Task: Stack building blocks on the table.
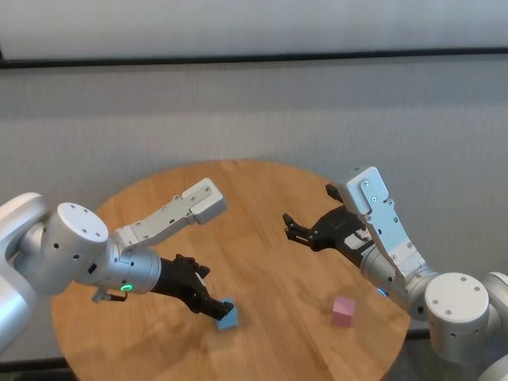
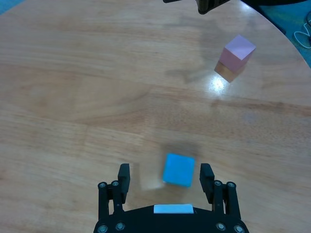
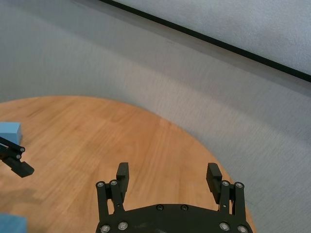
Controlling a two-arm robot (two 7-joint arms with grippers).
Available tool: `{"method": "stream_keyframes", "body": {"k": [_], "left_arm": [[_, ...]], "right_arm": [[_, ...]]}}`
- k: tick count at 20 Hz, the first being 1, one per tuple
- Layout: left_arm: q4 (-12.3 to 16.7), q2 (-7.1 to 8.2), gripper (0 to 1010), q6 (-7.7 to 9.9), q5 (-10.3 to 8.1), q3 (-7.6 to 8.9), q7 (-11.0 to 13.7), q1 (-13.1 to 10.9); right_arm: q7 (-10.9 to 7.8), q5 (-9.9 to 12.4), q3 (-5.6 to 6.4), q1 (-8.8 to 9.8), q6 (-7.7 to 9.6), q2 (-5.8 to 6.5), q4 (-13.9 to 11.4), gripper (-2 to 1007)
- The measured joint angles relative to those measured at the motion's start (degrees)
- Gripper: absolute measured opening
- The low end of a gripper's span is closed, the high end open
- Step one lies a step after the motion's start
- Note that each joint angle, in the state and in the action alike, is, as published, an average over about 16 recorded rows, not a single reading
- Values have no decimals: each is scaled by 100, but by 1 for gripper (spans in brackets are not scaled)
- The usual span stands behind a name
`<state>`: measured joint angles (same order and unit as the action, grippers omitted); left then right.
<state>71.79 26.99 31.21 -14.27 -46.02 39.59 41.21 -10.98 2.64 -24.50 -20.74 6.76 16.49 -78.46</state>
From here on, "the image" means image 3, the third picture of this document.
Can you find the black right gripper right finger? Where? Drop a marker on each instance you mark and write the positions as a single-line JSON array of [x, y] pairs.
[[215, 184]]

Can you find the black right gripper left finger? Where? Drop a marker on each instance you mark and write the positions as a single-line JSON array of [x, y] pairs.
[[120, 187]]

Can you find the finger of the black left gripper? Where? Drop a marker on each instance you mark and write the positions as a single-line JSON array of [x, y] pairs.
[[22, 168]]

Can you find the light blue cube block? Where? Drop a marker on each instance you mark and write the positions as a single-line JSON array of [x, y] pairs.
[[12, 224], [8, 132]]

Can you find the black wall rail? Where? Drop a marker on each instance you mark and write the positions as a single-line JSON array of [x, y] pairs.
[[218, 42]]

